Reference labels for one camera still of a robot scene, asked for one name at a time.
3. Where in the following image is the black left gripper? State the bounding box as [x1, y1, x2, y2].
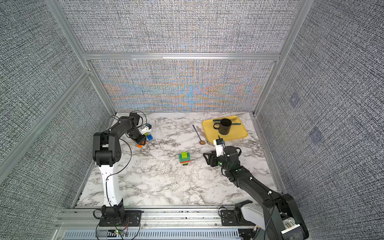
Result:
[129, 129, 148, 146]

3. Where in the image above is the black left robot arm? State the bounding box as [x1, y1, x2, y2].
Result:
[93, 112, 147, 220]

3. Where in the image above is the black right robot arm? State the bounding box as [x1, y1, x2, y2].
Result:
[203, 146, 310, 240]

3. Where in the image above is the iridescent metal spoon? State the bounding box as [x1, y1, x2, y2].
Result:
[193, 125, 206, 145]

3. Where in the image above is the yellow plastic tray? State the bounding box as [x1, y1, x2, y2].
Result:
[202, 116, 248, 144]

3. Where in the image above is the black mug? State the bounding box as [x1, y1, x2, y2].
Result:
[213, 124, 232, 135]

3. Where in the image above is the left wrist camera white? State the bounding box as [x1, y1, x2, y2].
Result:
[140, 123, 152, 135]

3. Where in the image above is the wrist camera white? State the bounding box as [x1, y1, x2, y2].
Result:
[214, 138, 225, 157]
[140, 123, 152, 135]

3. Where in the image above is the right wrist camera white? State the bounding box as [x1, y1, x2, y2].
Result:
[214, 138, 225, 157]

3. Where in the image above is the green handled utensil on tray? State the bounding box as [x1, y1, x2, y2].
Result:
[213, 119, 241, 126]

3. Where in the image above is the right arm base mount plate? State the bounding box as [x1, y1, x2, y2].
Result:
[219, 209, 265, 229]

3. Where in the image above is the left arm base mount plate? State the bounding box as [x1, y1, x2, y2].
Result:
[99, 210, 143, 228]

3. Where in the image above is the white slotted cable duct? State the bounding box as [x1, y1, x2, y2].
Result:
[62, 229, 241, 240]

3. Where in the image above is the aluminium front rail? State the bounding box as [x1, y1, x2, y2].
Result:
[54, 204, 263, 234]

